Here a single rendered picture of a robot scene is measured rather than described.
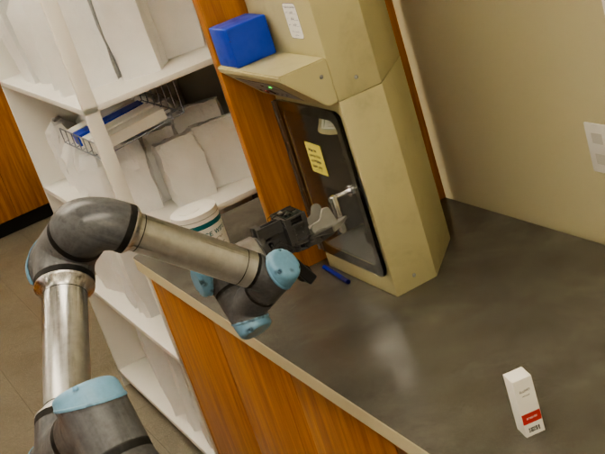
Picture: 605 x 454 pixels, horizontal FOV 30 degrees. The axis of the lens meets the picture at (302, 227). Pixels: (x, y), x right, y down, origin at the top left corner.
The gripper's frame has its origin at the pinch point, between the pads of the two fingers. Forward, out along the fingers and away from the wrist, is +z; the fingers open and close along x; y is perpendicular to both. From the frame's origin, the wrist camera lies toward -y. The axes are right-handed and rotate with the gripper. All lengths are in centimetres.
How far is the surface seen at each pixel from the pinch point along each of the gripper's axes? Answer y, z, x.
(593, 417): -21, 0, -76
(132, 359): -105, -12, 219
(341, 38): 38.7, 10.6, -5.3
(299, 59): 36.4, 3.1, 1.6
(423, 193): -3.2, 22.1, 0.2
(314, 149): 13.6, 4.5, 11.4
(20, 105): 10, -15, 219
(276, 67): 36.4, -1.5, 3.6
